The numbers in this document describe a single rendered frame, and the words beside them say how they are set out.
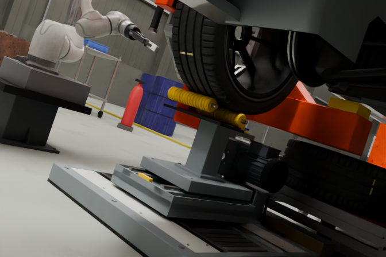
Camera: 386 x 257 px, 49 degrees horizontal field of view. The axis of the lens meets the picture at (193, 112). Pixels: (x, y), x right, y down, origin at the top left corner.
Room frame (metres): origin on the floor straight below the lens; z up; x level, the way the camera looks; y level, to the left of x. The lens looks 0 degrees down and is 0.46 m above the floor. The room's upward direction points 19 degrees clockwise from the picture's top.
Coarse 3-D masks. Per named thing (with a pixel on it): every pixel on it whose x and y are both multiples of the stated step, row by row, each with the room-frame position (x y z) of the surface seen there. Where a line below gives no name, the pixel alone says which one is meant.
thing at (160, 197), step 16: (112, 176) 1.71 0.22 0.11; (128, 176) 1.65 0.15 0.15; (144, 176) 1.59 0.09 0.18; (144, 192) 1.57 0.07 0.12; (160, 192) 1.51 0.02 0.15; (176, 192) 1.55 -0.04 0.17; (160, 208) 1.49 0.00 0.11; (176, 208) 1.49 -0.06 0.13; (192, 208) 1.55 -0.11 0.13; (208, 208) 1.61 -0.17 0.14; (224, 208) 1.67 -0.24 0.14; (240, 208) 1.75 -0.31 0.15
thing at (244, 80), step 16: (272, 32) 1.99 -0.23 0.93; (288, 32) 1.93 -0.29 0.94; (240, 48) 1.86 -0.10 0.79; (272, 48) 1.99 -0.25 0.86; (256, 64) 2.01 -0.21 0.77; (272, 64) 1.96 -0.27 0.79; (288, 64) 1.90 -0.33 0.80; (240, 80) 1.97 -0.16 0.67; (256, 80) 1.93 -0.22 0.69; (272, 80) 1.89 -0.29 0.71; (256, 96) 1.75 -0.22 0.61
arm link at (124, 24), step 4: (124, 20) 2.23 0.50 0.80; (128, 20) 2.24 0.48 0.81; (120, 24) 2.23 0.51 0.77; (124, 24) 2.21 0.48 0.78; (128, 24) 2.20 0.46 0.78; (132, 24) 2.22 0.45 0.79; (120, 28) 2.22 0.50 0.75; (124, 28) 2.20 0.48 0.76; (120, 32) 2.24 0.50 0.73; (124, 32) 2.21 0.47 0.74; (124, 36) 2.23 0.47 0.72
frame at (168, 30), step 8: (168, 24) 1.73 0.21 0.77; (168, 32) 1.73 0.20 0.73; (256, 32) 2.07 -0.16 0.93; (168, 40) 1.76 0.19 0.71; (248, 48) 2.10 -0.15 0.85; (256, 48) 2.08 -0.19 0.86; (240, 56) 2.10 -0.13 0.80; (240, 64) 2.09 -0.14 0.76; (176, 72) 1.84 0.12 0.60; (240, 72) 2.04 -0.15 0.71
